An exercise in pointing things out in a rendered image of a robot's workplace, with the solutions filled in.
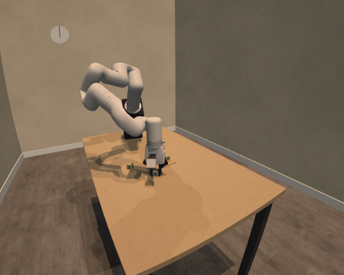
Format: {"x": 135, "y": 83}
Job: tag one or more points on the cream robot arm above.
{"x": 121, "y": 76}

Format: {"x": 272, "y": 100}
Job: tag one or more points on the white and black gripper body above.
{"x": 159, "y": 151}

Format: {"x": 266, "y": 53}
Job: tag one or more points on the tan flat mat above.
{"x": 169, "y": 163}

